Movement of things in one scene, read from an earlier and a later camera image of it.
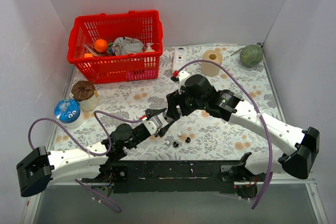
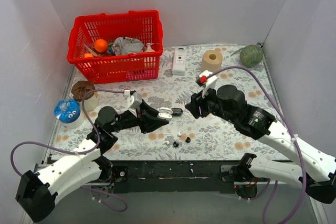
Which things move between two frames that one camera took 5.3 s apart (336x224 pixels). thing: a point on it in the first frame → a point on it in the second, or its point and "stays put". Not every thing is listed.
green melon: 251,55 stays put
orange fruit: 101,45 stays put
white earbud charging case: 167,118 stays put
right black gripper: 172,106 → 197,106
